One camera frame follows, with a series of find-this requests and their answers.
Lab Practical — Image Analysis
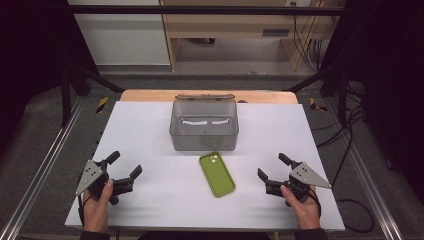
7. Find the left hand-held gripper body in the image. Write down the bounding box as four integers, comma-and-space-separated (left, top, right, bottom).
75, 159, 135, 206

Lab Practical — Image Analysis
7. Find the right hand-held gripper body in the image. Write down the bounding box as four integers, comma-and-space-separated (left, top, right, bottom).
265, 161, 333, 208

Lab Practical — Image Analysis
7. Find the green phone case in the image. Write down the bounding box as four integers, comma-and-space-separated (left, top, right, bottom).
198, 151, 237, 198

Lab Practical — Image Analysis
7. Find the transparent grey storage box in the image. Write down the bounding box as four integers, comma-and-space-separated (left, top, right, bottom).
168, 93, 240, 152

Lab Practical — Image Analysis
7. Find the person's left hand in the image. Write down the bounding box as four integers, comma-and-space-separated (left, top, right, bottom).
82, 179, 115, 233

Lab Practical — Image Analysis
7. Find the person's right hand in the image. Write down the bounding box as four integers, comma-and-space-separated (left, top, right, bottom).
280, 184, 322, 231

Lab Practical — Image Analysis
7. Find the yellow black tape marker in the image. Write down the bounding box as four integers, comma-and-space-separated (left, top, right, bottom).
95, 96, 110, 115
308, 97, 329, 113

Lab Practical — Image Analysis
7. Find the wooden table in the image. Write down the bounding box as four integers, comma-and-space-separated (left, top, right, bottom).
119, 89, 299, 105

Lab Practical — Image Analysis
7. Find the black metal stand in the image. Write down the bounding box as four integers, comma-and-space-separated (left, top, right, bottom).
60, 62, 125, 128
283, 65, 350, 125

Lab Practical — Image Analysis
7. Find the white cabinet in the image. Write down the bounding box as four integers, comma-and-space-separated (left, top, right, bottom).
67, 0, 171, 67

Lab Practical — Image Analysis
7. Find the dark curtain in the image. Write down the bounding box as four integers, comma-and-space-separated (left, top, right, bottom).
319, 0, 424, 196
0, 0, 98, 154

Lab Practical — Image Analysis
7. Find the light wooden desk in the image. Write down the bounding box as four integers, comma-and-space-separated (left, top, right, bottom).
159, 0, 338, 72

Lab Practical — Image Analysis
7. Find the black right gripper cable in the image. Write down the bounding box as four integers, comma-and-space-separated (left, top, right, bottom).
308, 186, 323, 218

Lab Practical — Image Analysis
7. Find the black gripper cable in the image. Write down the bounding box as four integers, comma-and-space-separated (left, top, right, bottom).
308, 186, 323, 218
76, 194, 93, 228

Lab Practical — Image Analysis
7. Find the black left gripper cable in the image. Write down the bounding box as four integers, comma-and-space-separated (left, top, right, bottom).
76, 194, 93, 228

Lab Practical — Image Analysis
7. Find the aluminium floor rail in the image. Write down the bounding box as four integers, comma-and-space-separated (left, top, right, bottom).
0, 96, 86, 240
324, 97, 405, 240

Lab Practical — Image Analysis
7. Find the black floor cable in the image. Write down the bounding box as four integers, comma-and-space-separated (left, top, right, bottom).
314, 82, 376, 234

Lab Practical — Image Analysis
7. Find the bundle of black desk cables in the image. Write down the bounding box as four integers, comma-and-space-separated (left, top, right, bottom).
292, 14, 327, 72

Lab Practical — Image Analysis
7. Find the black horizontal frame bar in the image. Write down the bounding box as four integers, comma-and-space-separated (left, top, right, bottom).
43, 4, 348, 16

